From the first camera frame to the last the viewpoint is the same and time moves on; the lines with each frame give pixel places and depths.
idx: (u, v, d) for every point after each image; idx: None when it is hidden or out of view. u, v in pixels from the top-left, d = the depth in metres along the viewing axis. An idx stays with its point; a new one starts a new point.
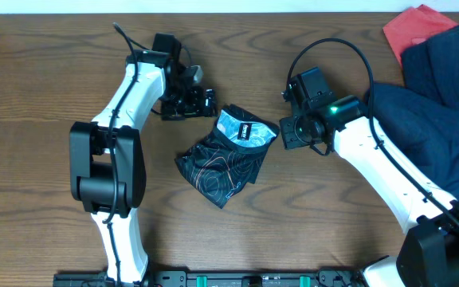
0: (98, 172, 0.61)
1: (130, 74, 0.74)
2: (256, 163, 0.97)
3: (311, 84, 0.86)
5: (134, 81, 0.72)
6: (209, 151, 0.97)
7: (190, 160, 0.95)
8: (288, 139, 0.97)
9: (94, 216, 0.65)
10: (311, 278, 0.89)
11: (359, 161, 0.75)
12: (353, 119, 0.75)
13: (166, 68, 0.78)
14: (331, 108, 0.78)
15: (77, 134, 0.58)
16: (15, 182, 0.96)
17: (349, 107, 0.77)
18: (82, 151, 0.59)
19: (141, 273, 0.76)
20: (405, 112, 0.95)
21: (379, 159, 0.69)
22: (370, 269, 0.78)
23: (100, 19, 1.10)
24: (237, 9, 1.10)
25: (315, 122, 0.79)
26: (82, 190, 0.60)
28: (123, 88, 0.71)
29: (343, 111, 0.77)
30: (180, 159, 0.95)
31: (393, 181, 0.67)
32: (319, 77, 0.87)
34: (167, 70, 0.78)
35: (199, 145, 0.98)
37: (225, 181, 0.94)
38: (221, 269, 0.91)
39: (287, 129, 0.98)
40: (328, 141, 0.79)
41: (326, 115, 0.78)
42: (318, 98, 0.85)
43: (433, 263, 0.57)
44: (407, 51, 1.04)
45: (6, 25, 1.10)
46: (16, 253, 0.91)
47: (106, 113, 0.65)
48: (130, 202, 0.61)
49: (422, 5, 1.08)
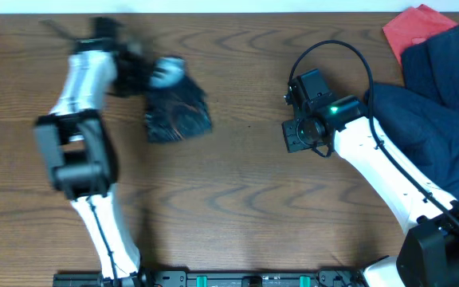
0: (72, 157, 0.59)
1: (79, 64, 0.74)
2: (187, 85, 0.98)
3: (311, 84, 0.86)
5: (86, 68, 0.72)
6: (160, 108, 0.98)
7: (156, 128, 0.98)
8: (290, 142, 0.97)
9: (74, 204, 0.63)
10: (311, 278, 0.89)
11: (359, 161, 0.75)
12: (353, 119, 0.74)
13: (107, 53, 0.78)
14: (331, 108, 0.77)
15: (43, 126, 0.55)
16: (17, 182, 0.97)
17: (350, 106, 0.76)
18: (51, 142, 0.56)
19: (135, 262, 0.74)
20: (406, 112, 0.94)
21: (380, 159, 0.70)
22: (370, 269, 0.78)
23: (100, 19, 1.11)
24: (237, 9, 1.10)
25: (315, 122, 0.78)
26: (60, 179, 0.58)
28: (73, 78, 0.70)
29: (343, 111, 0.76)
30: (151, 135, 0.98)
31: (393, 181, 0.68)
32: (319, 79, 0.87)
34: (110, 54, 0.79)
35: (148, 113, 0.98)
37: (192, 115, 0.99)
38: (221, 269, 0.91)
39: (289, 131, 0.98)
40: (328, 141, 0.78)
41: (326, 114, 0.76)
42: (318, 100, 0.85)
43: (433, 264, 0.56)
44: (407, 51, 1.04)
45: (6, 25, 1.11)
46: (17, 253, 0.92)
47: (62, 102, 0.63)
48: (108, 176, 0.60)
49: (422, 5, 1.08)
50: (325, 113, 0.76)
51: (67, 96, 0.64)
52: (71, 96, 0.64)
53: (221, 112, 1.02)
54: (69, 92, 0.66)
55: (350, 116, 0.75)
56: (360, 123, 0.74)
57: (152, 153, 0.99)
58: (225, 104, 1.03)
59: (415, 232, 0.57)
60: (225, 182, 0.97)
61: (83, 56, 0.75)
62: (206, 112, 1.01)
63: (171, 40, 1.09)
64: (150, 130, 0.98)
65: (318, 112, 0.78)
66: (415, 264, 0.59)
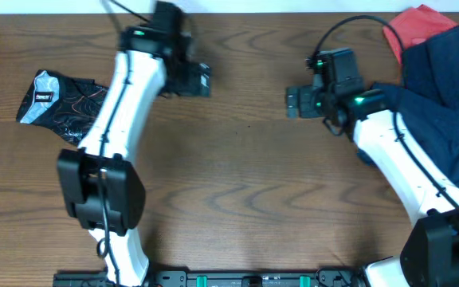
0: (91, 193, 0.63)
1: (149, 61, 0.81)
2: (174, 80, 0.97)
3: (343, 66, 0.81)
5: (163, 61, 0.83)
6: (60, 123, 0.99)
7: (72, 130, 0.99)
8: (304, 109, 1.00)
9: (92, 232, 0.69)
10: (311, 278, 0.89)
11: (376, 152, 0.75)
12: (375, 112, 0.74)
13: (162, 51, 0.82)
14: (356, 98, 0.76)
15: (63, 161, 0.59)
16: (17, 182, 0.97)
17: (375, 100, 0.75)
18: (72, 180, 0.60)
19: (140, 277, 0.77)
20: (407, 113, 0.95)
21: (397, 152, 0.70)
22: (370, 266, 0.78)
23: (100, 19, 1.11)
24: (238, 9, 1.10)
25: (338, 110, 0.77)
26: (77, 211, 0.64)
28: (135, 96, 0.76)
29: (367, 102, 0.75)
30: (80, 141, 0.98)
31: (408, 173, 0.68)
32: (351, 60, 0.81)
34: (166, 52, 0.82)
35: (67, 131, 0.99)
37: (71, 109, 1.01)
38: (221, 269, 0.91)
39: (305, 99, 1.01)
40: (349, 131, 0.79)
41: (351, 104, 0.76)
42: (345, 83, 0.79)
43: (438, 255, 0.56)
44: (407, 50, 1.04)
45: (7, 25, 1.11)
46: (17, 253, 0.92)
47: (109, 137, 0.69)
48: (122, 222, 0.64)
49: (422, 5, 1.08)
50: (351, 103, 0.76)
51: (125, 139, 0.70)
52: (111, 126, 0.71)
53: (221, 112, 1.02)
54: (109, 123, 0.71)
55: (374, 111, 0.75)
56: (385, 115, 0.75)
57: (151, 154, 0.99)
58: (225, 104, 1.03)
59: (422, 222, 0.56)
60: (225, 182, 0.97)
61: (150, 54, 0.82)
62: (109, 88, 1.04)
63: None
64: (66, 133, 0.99)
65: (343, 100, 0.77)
66: (420, 255, 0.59)
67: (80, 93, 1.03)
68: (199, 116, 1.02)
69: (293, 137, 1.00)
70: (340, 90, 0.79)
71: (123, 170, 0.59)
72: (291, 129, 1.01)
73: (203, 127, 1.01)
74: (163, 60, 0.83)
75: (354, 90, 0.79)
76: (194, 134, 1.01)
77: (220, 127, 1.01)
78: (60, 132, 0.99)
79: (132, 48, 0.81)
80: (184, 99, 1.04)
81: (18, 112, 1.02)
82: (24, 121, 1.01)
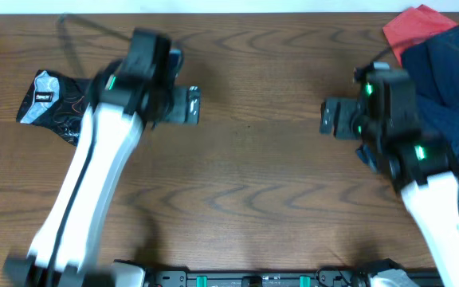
0: None
1: (118, 115, 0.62)
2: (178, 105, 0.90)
3: (397, 100, 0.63)
5: (139, 115, 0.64)
6: (60, 124, 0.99)
7: (72, 131, 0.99)
8: (339, 128, 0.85)
9: None
10: (311, 278, 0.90)
11: (424, 224, 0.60)
12: (438, 174, 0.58)
13: (140, 102, 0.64)
14: (416, 147, 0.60)
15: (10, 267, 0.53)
16: (17, 182, 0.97)
17: (440, 154, 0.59)
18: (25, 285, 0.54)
19: None
20: None
21: (454, 243, 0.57)
22: (376, 280, 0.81)
23: (100, 19, 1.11)
24: (238, 9, 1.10)
25: (390, 159, 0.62)
26: None
28: (103, 166, 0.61)
29: (428, 160, 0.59)
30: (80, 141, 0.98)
31: None
32: (410, 94, 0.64)
34: (143, 102, 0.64)
35: (67, 132, 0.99)
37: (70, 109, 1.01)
38: (221, 269, 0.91)
39: (343, 117, 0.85)
40: (397, 186, 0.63)
41: (408, 158, 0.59)
42: (400, 121, 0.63)
43: None
44: (408, 51, 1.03)
45: (7, 25, 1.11)
46: (17, 253, 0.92)
47: (66, 229, 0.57)
48: None
49: (422, 5, 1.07)
50: (409, 152, 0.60)
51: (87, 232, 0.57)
52: (68, 215, 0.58)
53: (221, 112, 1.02)
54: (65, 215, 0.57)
55: (435, 167, 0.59)
56: (448, 181, 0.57)
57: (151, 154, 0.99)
58: (225, 104, 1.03)
59: None
60: (225, 182, 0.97)
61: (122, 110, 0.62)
62: None
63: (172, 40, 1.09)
64: (66, 133, 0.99)
65: (395, 146, 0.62)
66: None
67: (80, 93, 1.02)
68: (199, 116, 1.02)
69: (293, 138, 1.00)
70: (392, 130, 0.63)
71: (81, 279, 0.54)
72: (291, 129, 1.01)
73: (203, 127, 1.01)
74: (139, 114, 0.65)
75: (412, 129, 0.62)
76: (194, 134, 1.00)
77: (221, 127, 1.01)
78: (60, 132, 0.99)
79: (100, 99, 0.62)
80: None
81: (19, 112, 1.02)
82: (24, 121, 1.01)
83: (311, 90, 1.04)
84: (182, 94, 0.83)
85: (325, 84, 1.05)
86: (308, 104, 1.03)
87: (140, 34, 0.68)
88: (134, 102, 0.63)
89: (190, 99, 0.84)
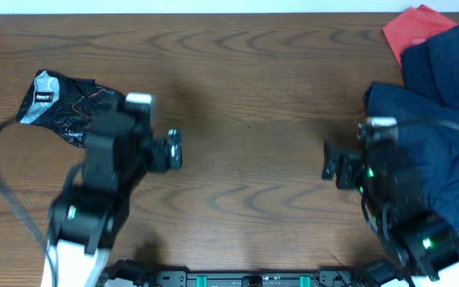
0: None
1: (79, 249, 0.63)
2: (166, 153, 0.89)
3: (400, 187, 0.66)
5: (105, 237, 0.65)
6: (60, 124, 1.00)
7: (72, 131, 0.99)
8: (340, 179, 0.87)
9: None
10: (311, 278, 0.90)
11: None
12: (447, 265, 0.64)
13: (105, 224, 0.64)
14: (424, 239, 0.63)
15: None
16: (17, 182, 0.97)
17: (444, 240, 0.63)
18: None
19: None
20: (406, 112, 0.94)
21: None
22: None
23: (100, 20, 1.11)
24: (238, 9, 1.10)
25: (397, 247, 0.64)
26: None
28: None
29: (433, 247, 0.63)
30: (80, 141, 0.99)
31: None
32: (413, 182, 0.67)
34: (108, 225, 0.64)
35: (67, 131, 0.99)
37: (70, 109, 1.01)
38: (221, 269, 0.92)
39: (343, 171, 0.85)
40: (409, 271, 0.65)
41: (417, 249, 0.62)
42: (404, 207, 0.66)
43: None
44: (407, 51, 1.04)
45: (7, 25, 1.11)
46: (17, 253, 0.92)
47: None
48: None
49: (422, 5, 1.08)
50: (415, 245, 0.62)
51: None
52: None
53: (221, 112, 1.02)
54: None
55: (441, 254, 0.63)
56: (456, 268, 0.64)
57: None
58: (225, 104, 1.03)
59: None
60: (225, 182, 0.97)
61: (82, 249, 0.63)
62: (109, 88, 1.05)
63: (172, 40, 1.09)
64: (66, 133, 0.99)
65: (399, 234, 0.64)
66: None
67: (80, 94, 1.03)
68: (199, 116, 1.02)
69: (293, 138, 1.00)
70: (398, 215, 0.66)
71: None
72: (291, 129, 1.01)
73: (203, 127, 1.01)
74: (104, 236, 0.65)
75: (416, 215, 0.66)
76: (194, 135, 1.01)
77: (221, 127, 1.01)
78: (60, 132, 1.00)
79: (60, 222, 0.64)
80: (184, 99, 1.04)
81: (19, 112, 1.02)
82: (24, 121, 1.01)
83: (311, 90, 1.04)
84: (161, 143, 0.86)
85: (325, 84, 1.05)
86: (308, 104, 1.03)
87: (98, 136, 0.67)
88: (96, 232, 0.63)
89: (170, 143, 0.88)
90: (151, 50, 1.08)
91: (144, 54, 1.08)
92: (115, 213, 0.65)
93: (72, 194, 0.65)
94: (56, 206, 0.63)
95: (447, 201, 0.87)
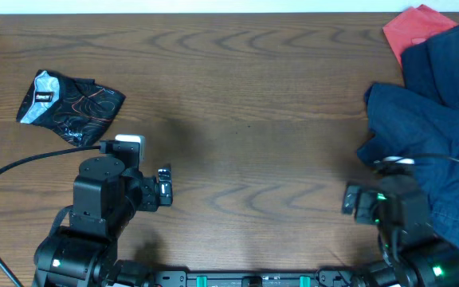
0: None
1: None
2: (154, 189, 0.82)
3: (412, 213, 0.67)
5: (93, 281, 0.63)
6: (60, 124, 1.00)
7: (72, 131, 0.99)
8: (358, 214, 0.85)
9: None
10: (311, 278, 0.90)
11: None
12: None
13: (91, 269, 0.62)
14: (433, 267, 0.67)
15: None
16: (17, 182, 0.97)
17: (454, 269, 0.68)
18: None
19: None
20: (406, 112, 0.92)
21: None
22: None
23: (100, 19, 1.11)
24: (237, 9, 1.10)
25: (407, 270, 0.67)
26: None
28: None
29: (443, 277, 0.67)
30: (80, 141, 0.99)
31: None
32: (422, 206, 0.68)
34: (94, 270, 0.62)
35: (67, 131, 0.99)
37: (70, 109, 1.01)
38: (221, 269, 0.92)
39: (363, 203, 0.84)
40: None
41: (427, 275, 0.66)
42: (414, 231, 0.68)
43: None
44: (408, 51, 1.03)
45: (7, 25, 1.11)
46: (17, 253, 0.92)
47: None
48: None
49: (422, 5, 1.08)
50: (427, 269, 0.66)
51: None
52: None
53: (221, 112, 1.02)
54: None
55: (449, 281, 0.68)
56: None
57: (150, 154, 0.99)
58: (225, 104, 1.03)
59: None
60: (225, 182, 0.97)
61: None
62: (108, 88, 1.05)
63: (172, 40, 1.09)
64: (66, 133, 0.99)
65: (411, 257, 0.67)
66: None
67: (80, 93, 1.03)
68: (199, 116, 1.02)
69: (293, 138, 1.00)
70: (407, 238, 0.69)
71: None
72: (291, 129, 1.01)
73: (203, 127, 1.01)
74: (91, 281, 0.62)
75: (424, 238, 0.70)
76: (194, 134, 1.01)
77: (221, 127, 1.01)
78: (60, 132, 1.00)
79: (49, 270, 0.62)
80: (183, 99, 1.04)
81: (19, 112, 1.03)
82: (24, 121, 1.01)
83: (311, 90, 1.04)
84: (150, 183, 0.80)
85: (325, 83, 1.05)
86: (308, 104, 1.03)
87: (84, 182, 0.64)
88: (84, 278, 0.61)
89: (160, 181, 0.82)
90: (151, 49, 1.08)
91: (144, 54, 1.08)
92: (101, 260, 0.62)
93: (58, 238, 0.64)
94: (41, 254, 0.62)
95: (446, 202, 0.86)
